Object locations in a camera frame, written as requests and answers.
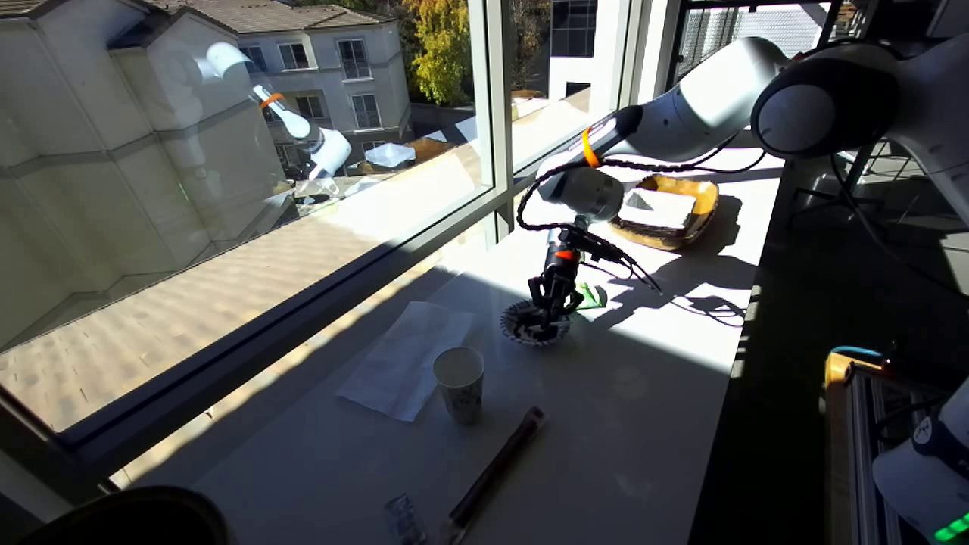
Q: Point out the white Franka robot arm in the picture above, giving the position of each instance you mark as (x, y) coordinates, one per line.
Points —
(707, 100)

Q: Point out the window frame post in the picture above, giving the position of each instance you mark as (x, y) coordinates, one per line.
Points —
(491, 111)

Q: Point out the green snack packet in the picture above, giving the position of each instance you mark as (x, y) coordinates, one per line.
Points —
(595, 299)

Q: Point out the long black bar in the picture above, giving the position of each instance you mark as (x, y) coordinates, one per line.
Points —
(495, 467)

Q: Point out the white paper coffee cup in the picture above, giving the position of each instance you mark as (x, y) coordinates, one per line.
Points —
(462, 384)

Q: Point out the wicker basket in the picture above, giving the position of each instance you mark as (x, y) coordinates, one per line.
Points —
(700, 206)

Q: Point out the blue patterned paper bowl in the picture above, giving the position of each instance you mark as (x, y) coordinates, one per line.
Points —
(524, 329)

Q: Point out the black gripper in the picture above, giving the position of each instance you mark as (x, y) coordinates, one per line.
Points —
(566, 250)

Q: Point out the white device with green light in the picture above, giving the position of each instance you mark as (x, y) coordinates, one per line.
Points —
(926, 472)

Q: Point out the black round object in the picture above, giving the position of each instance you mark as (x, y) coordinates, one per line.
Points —
(130, 515)

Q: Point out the yellow and teal device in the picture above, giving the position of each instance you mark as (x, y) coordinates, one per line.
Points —
(850, 364)

